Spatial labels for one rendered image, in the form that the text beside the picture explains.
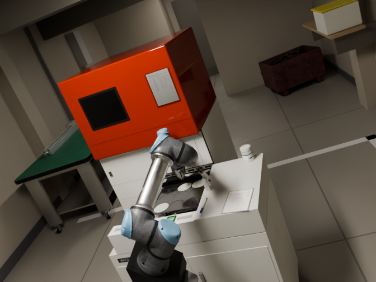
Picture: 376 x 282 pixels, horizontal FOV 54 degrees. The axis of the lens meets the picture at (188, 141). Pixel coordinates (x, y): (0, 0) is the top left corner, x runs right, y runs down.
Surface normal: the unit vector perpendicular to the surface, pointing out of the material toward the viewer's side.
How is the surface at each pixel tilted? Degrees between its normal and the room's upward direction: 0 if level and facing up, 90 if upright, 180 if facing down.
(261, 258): 90
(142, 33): 90
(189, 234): 90
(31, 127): 90
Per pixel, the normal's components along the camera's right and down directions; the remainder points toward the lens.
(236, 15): -0.09, 0.38
